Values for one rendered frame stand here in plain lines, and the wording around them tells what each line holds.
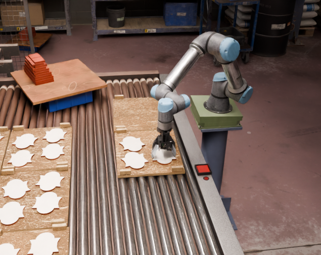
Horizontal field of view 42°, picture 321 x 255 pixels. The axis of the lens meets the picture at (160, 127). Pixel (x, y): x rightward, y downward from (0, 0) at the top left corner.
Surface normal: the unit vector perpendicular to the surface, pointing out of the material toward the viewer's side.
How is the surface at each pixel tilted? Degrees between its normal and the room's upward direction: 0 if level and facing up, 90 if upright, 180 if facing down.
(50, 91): 0
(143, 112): 0
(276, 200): 0
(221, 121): 90
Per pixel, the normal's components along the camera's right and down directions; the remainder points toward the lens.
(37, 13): 0.15, 0.53
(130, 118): 0.02, -0.85
